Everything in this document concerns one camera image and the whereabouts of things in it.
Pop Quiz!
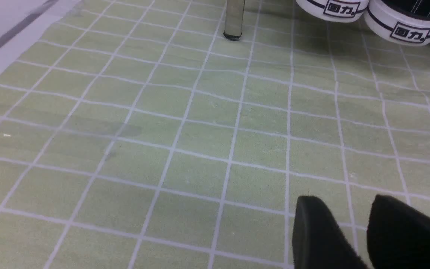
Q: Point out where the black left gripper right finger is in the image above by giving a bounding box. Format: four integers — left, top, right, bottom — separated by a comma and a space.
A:
367, 195, 430, 269

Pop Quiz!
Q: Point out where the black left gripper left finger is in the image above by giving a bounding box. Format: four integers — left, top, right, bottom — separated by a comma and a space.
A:
292, 196, 367, 269

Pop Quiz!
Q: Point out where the black canvas sneaker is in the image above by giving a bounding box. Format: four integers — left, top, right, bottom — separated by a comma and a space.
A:
296, 0, 369, 23
364, 0, 430, 46

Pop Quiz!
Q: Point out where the silver metal shoe rack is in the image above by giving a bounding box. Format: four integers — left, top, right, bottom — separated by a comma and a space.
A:
223, 0, 245, 41

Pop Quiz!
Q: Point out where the green checkered table mat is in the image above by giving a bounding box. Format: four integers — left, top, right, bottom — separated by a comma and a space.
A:
0, 0, 430, 269

